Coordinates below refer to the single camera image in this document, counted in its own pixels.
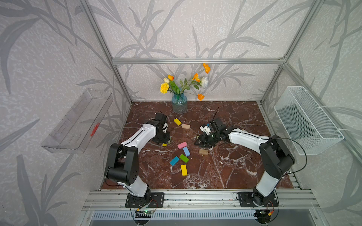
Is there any yellow block near vase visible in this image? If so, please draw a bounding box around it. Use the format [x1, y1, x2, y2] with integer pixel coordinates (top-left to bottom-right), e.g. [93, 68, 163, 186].
[174, 118, 182, 126]

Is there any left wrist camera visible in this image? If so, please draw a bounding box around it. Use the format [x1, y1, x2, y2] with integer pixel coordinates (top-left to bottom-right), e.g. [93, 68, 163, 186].
[155, 112, 168, 131]

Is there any pink block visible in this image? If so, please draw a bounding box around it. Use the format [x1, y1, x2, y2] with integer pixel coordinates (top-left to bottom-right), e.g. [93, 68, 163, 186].
[178, 142, 187, 149]

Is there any green block lower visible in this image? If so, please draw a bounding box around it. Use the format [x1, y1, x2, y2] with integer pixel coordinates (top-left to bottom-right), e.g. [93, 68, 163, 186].
[179, 154, 189, 163]

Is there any blue glass vase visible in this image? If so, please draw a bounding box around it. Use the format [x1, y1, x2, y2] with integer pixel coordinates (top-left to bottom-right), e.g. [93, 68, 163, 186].
[171, 94, 188, 114]

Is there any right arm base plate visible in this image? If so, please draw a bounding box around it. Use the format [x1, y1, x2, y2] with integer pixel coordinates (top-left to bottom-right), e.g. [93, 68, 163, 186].
[236, 192, 279, 207]

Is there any artificial flower bouquet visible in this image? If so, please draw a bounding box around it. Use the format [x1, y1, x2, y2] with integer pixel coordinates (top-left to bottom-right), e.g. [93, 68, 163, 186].
[160, 63, 211, 95]

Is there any teal block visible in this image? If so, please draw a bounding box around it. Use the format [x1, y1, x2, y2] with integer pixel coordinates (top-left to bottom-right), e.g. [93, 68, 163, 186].
[170, 156, 180, 166]

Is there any white wire mesh basket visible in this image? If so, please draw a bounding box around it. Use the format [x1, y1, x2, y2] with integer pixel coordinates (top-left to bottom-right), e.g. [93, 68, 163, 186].
[274, 86, 345, 155]

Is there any tan wooden block lower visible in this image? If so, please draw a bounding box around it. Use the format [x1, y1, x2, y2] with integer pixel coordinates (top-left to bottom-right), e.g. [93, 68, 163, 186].
[199, 149, 209, 155]

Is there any yellow block front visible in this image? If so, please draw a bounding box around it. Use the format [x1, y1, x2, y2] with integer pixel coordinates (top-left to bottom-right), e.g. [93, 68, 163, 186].
[181, 164, 188, 176]

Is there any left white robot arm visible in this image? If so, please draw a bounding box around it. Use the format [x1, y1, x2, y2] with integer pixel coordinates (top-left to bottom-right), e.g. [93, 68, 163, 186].
[104, 122, 170, 199]

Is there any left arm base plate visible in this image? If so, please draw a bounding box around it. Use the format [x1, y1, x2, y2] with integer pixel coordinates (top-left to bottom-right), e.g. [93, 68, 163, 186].
[125, 192, 165, 208]

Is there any left circuit board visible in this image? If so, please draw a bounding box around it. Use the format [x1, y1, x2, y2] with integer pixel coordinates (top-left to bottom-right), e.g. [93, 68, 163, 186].
[135, 209, 156, 218]

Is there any clear plastic wall shelf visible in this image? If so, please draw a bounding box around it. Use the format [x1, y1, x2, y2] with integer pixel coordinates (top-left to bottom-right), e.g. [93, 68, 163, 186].
[41, 88, 114, 154]

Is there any light blue block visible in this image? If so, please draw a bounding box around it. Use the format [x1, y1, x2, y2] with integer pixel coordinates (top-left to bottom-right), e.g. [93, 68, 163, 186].
[183, 147, 190, 157]

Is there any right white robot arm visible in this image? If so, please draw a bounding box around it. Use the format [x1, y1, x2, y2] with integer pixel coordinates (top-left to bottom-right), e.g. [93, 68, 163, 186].
[194, 127, 296, 198]

